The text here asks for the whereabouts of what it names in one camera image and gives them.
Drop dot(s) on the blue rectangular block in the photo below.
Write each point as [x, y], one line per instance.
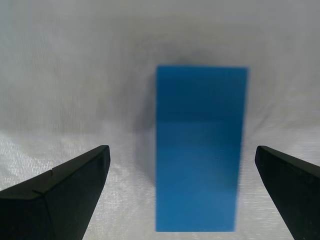
[200, 150]

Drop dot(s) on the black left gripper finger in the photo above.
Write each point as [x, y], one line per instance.
[295, 190]
[50, 207]

